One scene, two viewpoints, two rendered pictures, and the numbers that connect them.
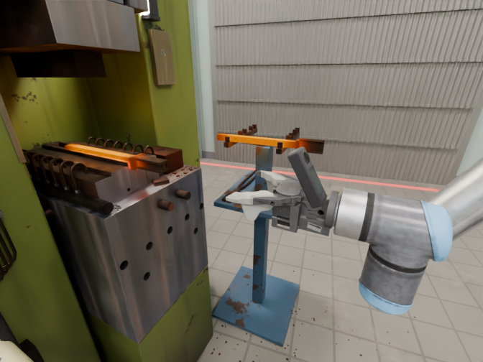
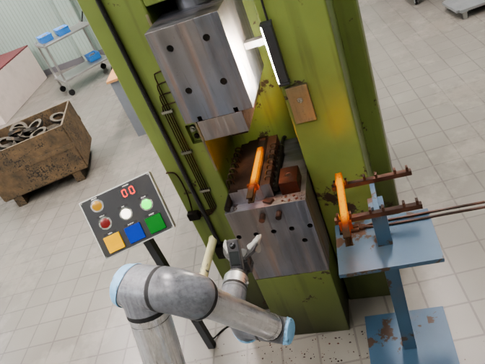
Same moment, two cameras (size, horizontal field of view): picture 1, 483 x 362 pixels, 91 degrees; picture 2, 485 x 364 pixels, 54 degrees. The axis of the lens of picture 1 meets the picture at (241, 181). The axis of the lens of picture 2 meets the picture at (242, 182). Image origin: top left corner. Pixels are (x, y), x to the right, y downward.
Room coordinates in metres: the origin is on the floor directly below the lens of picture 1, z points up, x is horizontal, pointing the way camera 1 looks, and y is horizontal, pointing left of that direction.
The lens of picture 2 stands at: (0.42, -1.49, 2.16)
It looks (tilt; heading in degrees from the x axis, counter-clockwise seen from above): 32 degrees down; 85
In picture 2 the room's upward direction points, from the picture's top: 23 degrees counter-clockwise
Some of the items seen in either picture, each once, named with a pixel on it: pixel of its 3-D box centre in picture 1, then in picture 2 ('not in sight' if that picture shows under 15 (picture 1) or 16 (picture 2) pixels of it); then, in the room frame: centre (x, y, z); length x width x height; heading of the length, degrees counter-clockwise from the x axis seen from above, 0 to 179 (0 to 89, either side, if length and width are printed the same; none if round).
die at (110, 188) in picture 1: (83, 165); (255, 167); (0.70, 0.49, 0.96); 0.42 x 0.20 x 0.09; 63
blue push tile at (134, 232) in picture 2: not in sight; (135, 232); (0.07, 0.35, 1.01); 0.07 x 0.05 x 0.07; 178
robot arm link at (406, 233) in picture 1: (402, 225); (232, 302); (0.34, -0.28, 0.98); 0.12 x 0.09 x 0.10; 64
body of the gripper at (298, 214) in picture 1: (303, 206); (239, 266); (0.42, -0.12, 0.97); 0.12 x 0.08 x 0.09; 64
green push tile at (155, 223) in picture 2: not in sight; (155, 223); (0.17, 0.35, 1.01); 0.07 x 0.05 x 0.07; 178
